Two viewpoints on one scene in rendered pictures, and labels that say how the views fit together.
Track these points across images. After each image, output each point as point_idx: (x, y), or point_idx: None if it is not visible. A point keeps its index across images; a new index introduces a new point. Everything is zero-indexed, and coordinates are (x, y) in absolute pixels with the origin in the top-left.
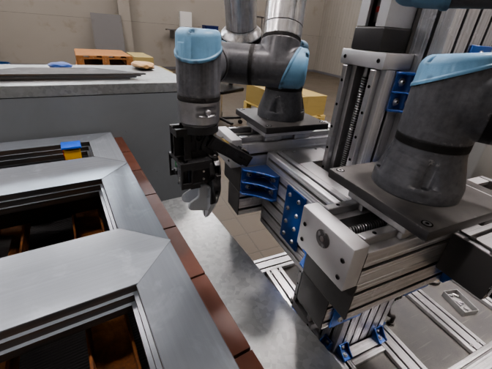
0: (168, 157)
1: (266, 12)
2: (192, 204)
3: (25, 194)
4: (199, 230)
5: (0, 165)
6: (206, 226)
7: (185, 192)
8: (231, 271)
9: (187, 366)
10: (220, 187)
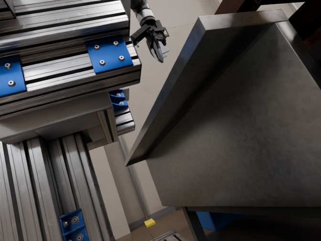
0: (165, 28)
1: None
2: (165, 54)
3: None
4: (188, 82)
5: None
6: (180, 82)
7: (166, 47)
8: (165, 113)
9: None
10: (150, 52)
